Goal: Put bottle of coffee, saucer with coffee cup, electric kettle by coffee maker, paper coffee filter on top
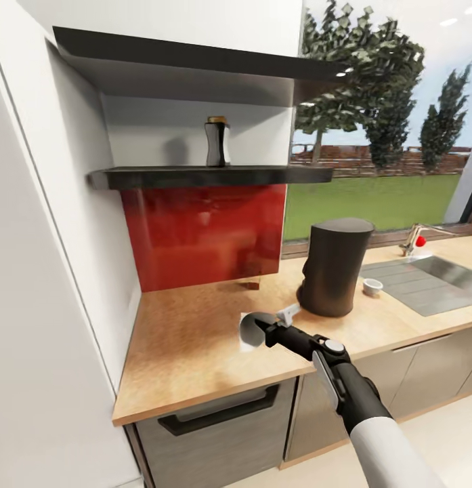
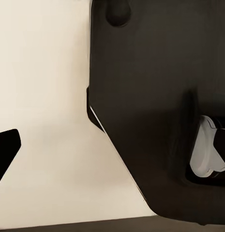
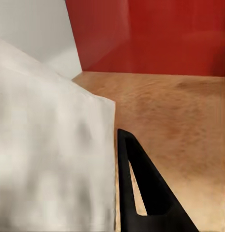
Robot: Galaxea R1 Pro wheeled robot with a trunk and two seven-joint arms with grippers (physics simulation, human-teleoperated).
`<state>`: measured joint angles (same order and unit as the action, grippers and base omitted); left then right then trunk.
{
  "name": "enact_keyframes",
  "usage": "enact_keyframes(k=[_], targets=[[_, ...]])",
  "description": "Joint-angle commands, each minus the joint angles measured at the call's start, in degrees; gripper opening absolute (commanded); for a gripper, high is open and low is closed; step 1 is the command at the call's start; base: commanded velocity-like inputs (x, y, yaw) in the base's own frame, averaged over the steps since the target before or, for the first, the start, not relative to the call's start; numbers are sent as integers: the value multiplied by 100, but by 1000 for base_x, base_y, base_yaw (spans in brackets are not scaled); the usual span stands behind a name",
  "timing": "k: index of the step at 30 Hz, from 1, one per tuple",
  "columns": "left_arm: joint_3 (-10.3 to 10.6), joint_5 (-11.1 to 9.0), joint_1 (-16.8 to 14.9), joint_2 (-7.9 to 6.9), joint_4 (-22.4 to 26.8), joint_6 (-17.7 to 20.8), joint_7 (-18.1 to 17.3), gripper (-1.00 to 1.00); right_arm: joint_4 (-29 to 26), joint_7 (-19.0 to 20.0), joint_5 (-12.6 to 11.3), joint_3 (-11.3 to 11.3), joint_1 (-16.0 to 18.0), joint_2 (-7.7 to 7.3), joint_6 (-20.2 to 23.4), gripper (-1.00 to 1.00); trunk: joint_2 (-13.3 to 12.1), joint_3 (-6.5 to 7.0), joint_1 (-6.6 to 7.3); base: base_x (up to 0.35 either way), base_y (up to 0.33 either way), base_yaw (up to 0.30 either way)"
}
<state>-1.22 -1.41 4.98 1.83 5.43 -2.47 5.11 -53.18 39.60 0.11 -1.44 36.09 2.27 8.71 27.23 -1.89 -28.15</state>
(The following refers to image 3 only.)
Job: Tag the fridge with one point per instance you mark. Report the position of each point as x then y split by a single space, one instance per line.
41 29

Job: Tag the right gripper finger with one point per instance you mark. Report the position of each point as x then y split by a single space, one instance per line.
165 213

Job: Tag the countertop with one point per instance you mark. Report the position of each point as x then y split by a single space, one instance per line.
179 120

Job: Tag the paper coffee filter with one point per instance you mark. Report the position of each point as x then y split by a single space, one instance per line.
57 156

